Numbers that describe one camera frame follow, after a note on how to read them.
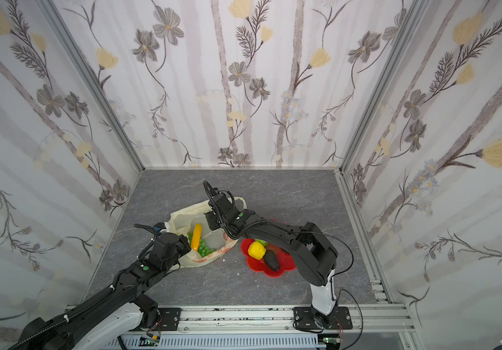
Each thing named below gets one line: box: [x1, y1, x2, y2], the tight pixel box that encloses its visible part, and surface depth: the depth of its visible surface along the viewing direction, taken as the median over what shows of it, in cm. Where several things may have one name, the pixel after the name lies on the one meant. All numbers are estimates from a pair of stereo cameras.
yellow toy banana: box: [191, 223, 203, 251], surface depth 89 cm
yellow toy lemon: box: [248, 240, 267, 261], surface depth 86 cm
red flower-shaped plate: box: [240, 237, 297, 278], surface depth 87 cm
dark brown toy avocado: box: [263, 250, 281, 272], surface depth 86 cm
